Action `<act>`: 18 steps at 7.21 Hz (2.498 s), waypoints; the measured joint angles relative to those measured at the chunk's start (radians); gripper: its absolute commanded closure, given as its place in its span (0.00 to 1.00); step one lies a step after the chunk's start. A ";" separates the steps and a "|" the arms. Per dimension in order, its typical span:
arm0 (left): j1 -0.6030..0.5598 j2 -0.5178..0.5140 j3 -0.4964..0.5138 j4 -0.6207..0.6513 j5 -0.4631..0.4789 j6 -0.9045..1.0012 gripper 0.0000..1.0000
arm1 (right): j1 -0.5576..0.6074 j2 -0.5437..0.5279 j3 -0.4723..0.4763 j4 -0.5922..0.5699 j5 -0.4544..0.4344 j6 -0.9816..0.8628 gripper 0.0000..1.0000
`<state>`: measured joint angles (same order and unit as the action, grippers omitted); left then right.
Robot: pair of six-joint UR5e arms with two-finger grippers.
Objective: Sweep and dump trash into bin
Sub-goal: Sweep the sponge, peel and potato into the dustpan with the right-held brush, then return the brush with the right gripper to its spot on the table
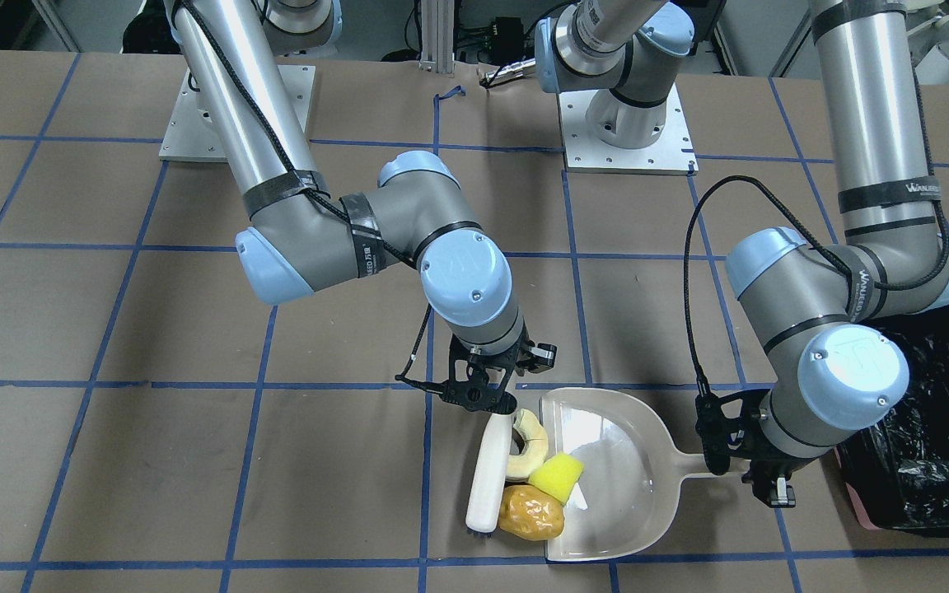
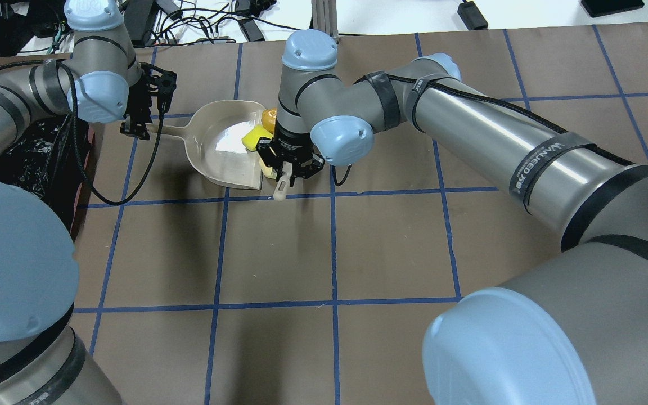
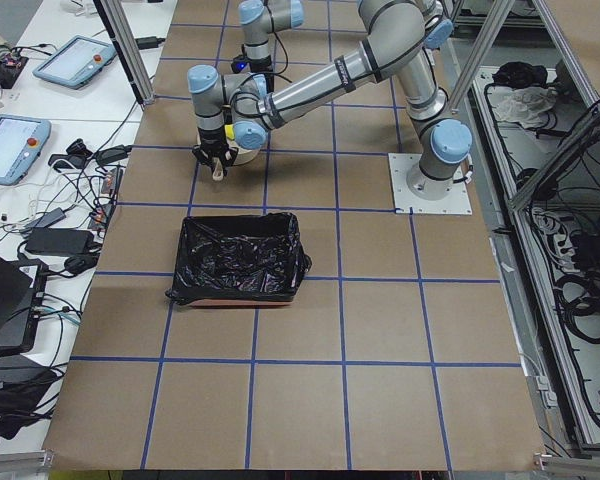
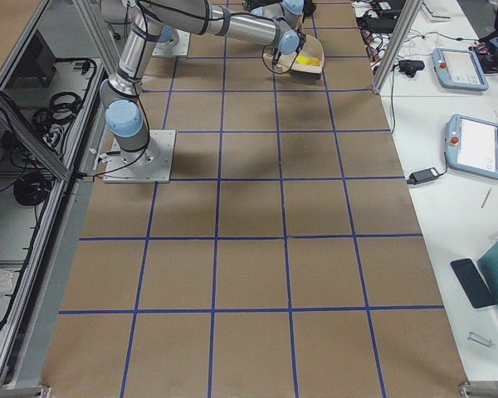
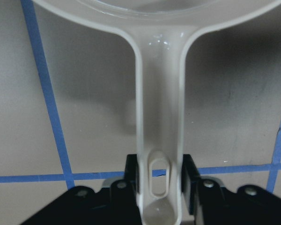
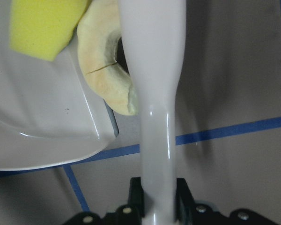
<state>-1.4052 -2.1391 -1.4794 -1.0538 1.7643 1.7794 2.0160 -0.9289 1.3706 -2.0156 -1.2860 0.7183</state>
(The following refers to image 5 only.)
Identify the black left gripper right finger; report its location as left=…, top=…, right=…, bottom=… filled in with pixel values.
left=181, top=154, right=281, bottom=225

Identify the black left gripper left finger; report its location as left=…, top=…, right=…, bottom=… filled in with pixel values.
left=23, top=154, right=141, bottom=225

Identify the beige plastic dustpan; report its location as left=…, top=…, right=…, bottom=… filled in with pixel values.
left=37, top=0, right=281, bottom=225

